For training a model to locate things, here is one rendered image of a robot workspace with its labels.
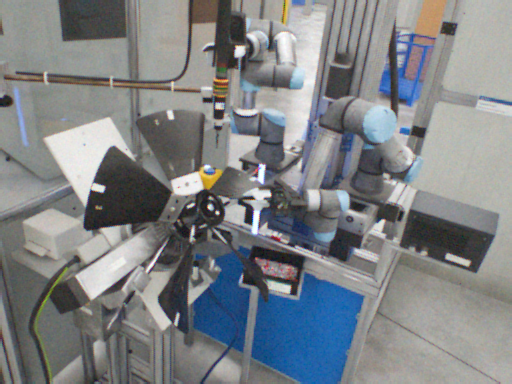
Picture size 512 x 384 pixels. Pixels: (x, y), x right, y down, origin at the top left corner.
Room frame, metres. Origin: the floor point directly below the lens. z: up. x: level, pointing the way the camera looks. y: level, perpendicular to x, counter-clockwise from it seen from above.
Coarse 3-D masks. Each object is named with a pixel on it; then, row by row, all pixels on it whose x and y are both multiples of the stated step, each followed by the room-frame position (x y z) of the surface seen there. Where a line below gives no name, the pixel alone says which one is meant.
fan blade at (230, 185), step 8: (232, 168) 1.48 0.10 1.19; (224, 176) 1.41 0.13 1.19; (232, 176) 1.42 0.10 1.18; (248, 176) 1.45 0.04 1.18; (216, 184) 1.34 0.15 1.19; (224, 184) 1.34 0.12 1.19; (232, 184) 1.35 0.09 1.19; (240, 184) 1.36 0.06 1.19; (248, 184) 1.38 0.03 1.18; (256, 184) 1.41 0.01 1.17; (216, 192) 1.27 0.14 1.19; (224, 192) 1.28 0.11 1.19; (232, 192) 1.28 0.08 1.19; (240, 192) 1.30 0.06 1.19
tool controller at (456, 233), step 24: (408, 216) 1.25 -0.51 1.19; (432, 216) 1.22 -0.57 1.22; (456, 216) 1.21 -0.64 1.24; (480, 216) 1.21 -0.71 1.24; (408, 240) 1.26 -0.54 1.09; (432, 240) 1.22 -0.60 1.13; (456, 240) 1.19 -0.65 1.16; (480, 240) 1.16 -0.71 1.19; (456, 264) 1.20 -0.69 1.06; (480, 264) 1.17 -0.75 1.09
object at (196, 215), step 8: (200, 192) 1.12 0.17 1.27; (208, 192) 1.15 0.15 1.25; (192, 200) 1.10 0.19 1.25; (200, 200) 1.11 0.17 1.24; (208, 200) 1.13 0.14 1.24; (216, 200) 1.16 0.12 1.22; (184, 208) 1.10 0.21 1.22; (192, 208) 1.08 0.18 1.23; (200, 208) 1.08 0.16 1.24; (208, 208) 1.11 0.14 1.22; (216, 208) 1.13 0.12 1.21; (224, 208) 1.15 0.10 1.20; (184, 216) 1.09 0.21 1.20; (192, 216) 1.08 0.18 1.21; (200, 216) 1.07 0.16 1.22; (208, 216) 1.09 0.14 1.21; (216, 216) 1.11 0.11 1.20; (224, 216) 1.13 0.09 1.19; (168, 224) 1.10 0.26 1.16; (176, 224) 1.10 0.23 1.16; (184, 224) 1.10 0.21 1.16; (200, 224) 1.07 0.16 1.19; (208, 224) 1.07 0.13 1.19; (216, 224) 1.09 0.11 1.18; (176, 232) 1.09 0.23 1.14; (184, 232) 1.10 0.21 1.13; (200, 232) 1.10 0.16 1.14
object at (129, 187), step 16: (112, 160) 0.99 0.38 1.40; (128, 160) 1.02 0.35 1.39; (96, 176) 0.95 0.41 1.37; (112, 176) 0.98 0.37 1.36; (128, 176) 1.01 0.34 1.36; (144, 176) 1.04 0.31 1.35; (96, 192) 0.94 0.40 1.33; (112, 192) 0.97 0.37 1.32; (128, 192) 0.99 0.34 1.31; (144, 192) 1.02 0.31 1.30; (160, 192) 1.05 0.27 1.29; (112, 208) 0.96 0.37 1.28; (128, 208) 0.99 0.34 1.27; (144, 208) 1.02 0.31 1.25; (160, 208) 1.05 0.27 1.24; (96, 224) 0.92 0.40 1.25; (112, 224) 0.96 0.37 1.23; (128, 224) 0.99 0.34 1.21
